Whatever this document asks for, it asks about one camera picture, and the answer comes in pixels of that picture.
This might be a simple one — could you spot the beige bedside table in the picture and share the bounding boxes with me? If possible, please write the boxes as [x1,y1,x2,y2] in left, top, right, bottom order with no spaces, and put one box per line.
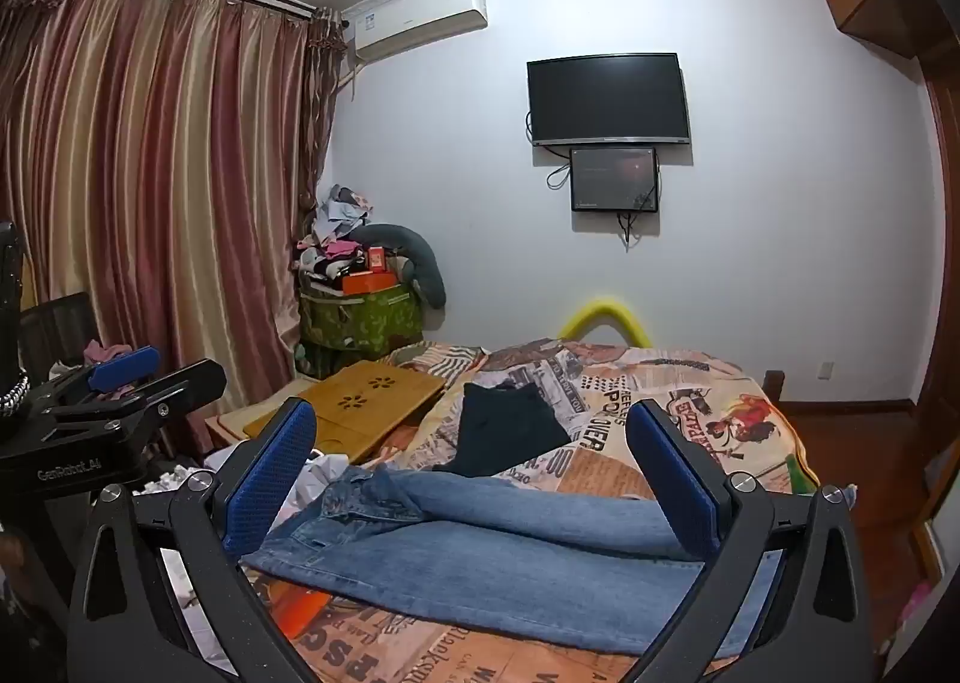
[206,394,301,445]

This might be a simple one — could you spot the pink cloth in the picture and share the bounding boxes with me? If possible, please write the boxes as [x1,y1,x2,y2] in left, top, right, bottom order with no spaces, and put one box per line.
[82,340,137,366]

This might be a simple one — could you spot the printed blanket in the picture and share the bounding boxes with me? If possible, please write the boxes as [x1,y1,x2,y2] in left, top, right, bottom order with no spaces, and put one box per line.
[247,338,822,683]

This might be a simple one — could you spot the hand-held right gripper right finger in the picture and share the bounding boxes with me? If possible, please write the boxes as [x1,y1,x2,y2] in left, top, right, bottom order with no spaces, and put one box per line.
[626,398,880,683]

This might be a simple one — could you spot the striped pink curtain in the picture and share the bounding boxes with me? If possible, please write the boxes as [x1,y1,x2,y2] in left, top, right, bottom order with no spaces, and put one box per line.
[0,0,346,459]

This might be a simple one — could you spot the blue denim pants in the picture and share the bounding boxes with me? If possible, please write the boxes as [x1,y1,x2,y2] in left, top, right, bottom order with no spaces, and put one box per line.
[240,462,785,658]

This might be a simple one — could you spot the dark folded garment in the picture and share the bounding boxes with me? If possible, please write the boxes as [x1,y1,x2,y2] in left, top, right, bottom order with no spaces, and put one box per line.
[431,383,572,480]

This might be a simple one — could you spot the orange box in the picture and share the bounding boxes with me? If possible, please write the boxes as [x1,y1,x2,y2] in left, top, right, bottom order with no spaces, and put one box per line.
[341,270,406,296]

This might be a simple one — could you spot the black chair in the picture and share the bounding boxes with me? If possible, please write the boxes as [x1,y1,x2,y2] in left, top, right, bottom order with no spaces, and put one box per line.
[19,293,95,376]

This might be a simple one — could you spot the wooden door frame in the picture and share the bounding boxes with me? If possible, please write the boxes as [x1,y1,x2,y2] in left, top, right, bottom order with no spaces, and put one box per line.
[911,53,960,444]

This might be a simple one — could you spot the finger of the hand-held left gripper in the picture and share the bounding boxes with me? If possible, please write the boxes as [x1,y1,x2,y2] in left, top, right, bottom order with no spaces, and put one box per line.
[112,359,227,459]
[45,345,162,415]

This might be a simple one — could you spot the wooden lap desk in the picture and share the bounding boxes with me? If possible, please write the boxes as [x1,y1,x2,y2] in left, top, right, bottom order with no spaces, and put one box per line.
[241,360,447,463]

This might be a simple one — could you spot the white crumpled cloth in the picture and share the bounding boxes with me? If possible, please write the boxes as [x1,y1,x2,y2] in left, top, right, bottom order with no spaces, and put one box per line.
[281,449,355,530]

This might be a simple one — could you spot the black wall television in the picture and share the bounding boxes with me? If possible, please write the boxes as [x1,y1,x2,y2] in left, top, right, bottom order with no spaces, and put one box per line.
[526,53,691,148]

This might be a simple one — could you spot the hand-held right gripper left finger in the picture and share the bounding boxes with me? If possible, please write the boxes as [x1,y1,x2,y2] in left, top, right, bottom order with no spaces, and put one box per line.
[67,398,353,683]

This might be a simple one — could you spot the pile of mixed clothes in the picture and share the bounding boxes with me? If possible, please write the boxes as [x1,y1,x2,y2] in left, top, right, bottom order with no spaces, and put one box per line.
[296,184,376,294]

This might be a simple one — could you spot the white air conditioner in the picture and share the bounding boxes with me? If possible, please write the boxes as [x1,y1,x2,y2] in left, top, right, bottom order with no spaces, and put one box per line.
[343,0,488,65]

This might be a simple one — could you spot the green fabric storage box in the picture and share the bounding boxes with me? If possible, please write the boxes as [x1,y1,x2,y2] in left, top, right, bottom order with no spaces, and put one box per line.
[298,281,422,360]

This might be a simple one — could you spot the yellow foam noodle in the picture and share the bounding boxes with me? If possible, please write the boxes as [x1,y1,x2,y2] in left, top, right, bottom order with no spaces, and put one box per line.
[559,300,653,352]

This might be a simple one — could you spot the grey long pillow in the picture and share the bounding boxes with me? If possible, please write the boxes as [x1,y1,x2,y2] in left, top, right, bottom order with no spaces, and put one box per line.
[352,224,449,309]

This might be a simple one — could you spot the small black monitor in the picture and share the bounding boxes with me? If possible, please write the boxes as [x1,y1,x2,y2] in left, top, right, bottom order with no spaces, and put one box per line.
[570,146,661,213]

